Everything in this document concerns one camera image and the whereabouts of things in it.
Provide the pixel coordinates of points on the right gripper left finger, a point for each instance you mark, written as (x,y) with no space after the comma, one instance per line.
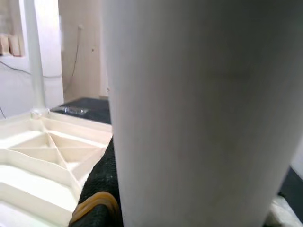
(101,175)

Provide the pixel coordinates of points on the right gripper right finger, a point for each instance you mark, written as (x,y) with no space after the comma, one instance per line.
(281,212)

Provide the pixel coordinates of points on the white plastic table leg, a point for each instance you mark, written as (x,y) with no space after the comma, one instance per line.
(36,59)
(201,106)

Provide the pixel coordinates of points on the white plastic children table top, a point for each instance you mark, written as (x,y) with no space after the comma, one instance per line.
(35,165)

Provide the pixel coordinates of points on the yellow rubber band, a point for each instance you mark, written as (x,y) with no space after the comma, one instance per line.
(94,201)

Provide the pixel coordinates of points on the black table cloth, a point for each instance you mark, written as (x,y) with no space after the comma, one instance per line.
(94,111)

